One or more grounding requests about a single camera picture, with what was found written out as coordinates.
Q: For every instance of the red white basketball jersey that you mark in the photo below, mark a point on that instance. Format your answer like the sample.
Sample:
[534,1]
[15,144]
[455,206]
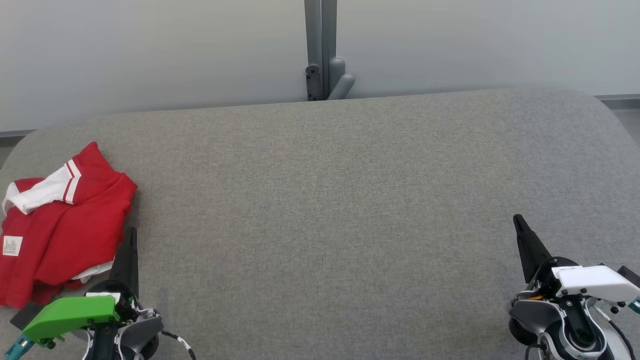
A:
[75,220]

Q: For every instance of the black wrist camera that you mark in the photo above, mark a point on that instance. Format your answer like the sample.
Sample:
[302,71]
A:
[25,315]
[631,276]

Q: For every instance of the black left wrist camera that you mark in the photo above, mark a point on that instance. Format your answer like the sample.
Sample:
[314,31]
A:
[25,315]

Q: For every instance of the grey double-bar partition post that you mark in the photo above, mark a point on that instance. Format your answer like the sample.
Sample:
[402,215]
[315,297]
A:
[327,30]

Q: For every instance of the grey partition base rail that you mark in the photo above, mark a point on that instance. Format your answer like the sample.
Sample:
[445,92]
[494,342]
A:
[15,133]
[620,97]

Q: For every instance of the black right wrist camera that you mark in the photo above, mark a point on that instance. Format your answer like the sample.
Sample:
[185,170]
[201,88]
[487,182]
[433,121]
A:
[631,276]

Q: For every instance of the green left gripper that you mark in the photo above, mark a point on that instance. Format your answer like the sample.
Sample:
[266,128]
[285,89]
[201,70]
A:
[70,312]

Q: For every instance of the grey fabric sofa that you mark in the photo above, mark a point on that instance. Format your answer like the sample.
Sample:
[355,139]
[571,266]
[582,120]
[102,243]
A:
[325,200]

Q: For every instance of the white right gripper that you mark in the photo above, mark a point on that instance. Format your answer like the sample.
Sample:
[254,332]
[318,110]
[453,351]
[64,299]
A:
[595,281]

